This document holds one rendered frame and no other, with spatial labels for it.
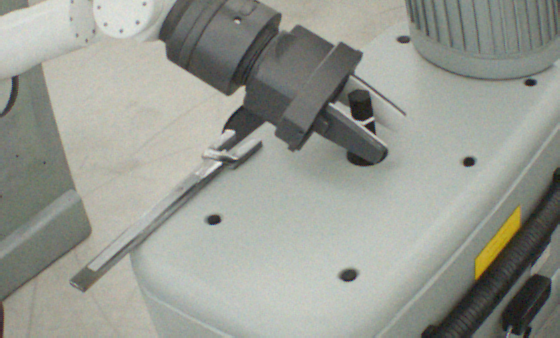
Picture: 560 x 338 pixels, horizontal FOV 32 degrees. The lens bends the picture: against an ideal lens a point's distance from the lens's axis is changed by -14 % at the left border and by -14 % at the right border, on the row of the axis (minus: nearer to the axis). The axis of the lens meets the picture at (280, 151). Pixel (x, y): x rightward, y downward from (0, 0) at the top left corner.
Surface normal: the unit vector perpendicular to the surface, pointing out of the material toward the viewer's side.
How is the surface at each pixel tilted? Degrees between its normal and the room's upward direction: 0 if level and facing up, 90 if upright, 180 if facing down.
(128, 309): 0
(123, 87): 0
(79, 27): 79
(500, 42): 90
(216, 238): 0
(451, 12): 90
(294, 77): 30
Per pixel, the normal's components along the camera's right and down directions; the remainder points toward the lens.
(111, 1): -0.29, 0.29
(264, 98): -0.44, 0.57
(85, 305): -0.16, -0.81
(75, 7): 0.92, -0.18
